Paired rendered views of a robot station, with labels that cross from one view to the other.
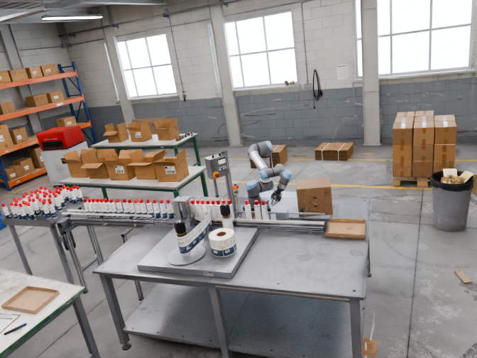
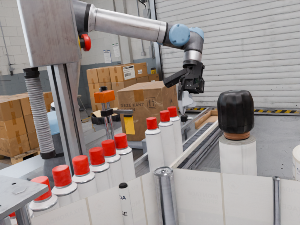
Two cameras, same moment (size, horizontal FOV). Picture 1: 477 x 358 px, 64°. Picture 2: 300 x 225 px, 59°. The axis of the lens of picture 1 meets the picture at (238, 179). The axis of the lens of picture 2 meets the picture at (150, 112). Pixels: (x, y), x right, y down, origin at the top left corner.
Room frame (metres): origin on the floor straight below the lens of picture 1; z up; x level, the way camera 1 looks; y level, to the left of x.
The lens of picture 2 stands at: (2.99, 0.77, 1.28)
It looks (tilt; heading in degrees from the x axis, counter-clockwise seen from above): 12 degrees down; 279
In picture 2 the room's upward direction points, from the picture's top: 7 degrees counter-clockwise
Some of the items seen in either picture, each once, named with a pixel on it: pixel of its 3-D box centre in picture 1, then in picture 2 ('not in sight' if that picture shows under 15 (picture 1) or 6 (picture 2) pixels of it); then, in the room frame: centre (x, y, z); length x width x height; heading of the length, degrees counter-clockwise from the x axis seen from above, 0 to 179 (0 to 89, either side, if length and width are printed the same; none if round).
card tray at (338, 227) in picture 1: (346, 227); (224, 119); (2.78, -0.81, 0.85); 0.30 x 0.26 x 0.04; 67
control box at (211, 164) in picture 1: (216, 166); (47, 22); (3.29, 0.17, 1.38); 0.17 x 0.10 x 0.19; 122
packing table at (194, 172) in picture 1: (136, 198); not in sight; (5.47, 1.58, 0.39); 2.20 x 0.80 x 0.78; 61
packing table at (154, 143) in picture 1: (147, 158); not in sight; (7.81, 1.83, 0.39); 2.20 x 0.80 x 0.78; 61
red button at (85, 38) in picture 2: not in sight; (83, 43); (3.21, 0.18, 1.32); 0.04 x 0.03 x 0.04; 122
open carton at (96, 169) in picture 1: (99, 165); not in sight; (5.57, 2.03, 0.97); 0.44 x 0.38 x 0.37; 156
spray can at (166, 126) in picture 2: (258, 211); (167, 139); (3.07, -0.12, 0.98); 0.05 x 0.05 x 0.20
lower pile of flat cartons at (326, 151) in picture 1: (334, 150); not in sight; (7.21, -1.95, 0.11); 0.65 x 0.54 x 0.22; 58
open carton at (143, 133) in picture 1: (139, 131); not in sight; (7.75, 1.85, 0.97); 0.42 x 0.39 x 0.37; 149
